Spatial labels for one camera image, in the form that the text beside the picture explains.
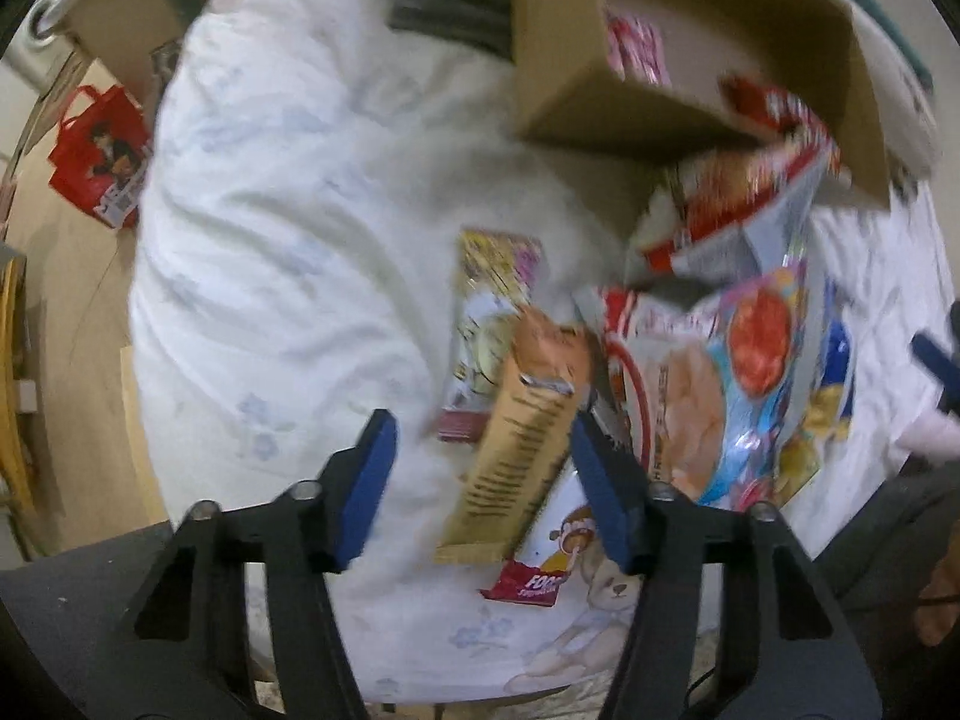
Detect white red shrimp cracker bag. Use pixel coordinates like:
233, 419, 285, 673
574, 263, 807, 512

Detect red white printed snack bag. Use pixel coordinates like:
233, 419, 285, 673
625, 145, 851, 286

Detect white rice cake pack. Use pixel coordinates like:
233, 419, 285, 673
480, 460, 597, 608

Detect red cartoon face candy bag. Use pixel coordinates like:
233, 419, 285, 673
719, 75, 846, 176

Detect orange yellow snack bag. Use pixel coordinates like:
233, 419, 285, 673
434, 307, 592, 566

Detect pink girl snack pack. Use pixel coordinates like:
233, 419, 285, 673
605, 11, 670, 86

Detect yellow bear candy bar pack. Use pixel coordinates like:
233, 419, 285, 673
436, 229, 544, 444

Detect blue angel snack bag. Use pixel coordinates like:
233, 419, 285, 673
773, 271, 856, 505

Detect brown cardboard box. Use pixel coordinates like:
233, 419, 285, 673
512, 0, 889, 208

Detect red shopping bag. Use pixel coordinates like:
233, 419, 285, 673
49, 85, 151, 231

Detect white bed sheet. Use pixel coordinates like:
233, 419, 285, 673
130, 0, 953, 717

